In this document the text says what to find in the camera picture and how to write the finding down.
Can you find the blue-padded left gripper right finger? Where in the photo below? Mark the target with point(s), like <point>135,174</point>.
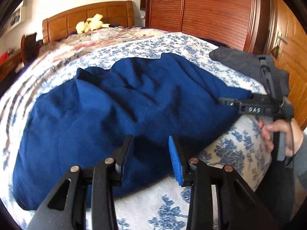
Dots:
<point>180,164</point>

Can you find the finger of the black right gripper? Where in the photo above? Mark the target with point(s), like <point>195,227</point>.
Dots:
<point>229,101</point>

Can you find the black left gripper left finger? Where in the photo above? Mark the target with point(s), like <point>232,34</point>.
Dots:
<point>123,156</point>

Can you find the navy blue suit jacket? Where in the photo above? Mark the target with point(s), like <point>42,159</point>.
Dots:
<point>83,121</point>

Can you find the grey right sleeve forearm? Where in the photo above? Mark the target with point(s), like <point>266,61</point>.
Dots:
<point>300,163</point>

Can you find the right hand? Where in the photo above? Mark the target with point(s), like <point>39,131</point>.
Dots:
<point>293,133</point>

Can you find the dark grey folded garment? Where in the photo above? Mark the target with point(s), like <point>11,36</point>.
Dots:
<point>248,64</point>

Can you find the blue floral white blanket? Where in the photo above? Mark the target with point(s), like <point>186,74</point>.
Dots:
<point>165,204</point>

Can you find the wooden door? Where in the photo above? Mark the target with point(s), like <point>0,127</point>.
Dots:
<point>292,57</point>

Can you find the wooden louvered wardrobe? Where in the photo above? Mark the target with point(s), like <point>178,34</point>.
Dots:
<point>239,24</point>

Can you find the pink floral quilt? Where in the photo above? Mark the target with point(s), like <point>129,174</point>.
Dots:
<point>87,42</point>

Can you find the yellow plush toy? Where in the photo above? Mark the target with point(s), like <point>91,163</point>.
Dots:
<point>91,24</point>

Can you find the dark wooden chair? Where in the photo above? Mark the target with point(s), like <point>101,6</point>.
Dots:
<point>27,47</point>

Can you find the wooden headboard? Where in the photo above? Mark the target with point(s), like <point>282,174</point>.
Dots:
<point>61,25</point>

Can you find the wooden desk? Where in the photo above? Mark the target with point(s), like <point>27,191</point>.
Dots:
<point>10,64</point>

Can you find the red basket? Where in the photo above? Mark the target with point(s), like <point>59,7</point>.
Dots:
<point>3,57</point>

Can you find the brass door handle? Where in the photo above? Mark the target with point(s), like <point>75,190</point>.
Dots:
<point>276,50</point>

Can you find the white wall shelf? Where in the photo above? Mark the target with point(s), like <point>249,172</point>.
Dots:
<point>16,18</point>

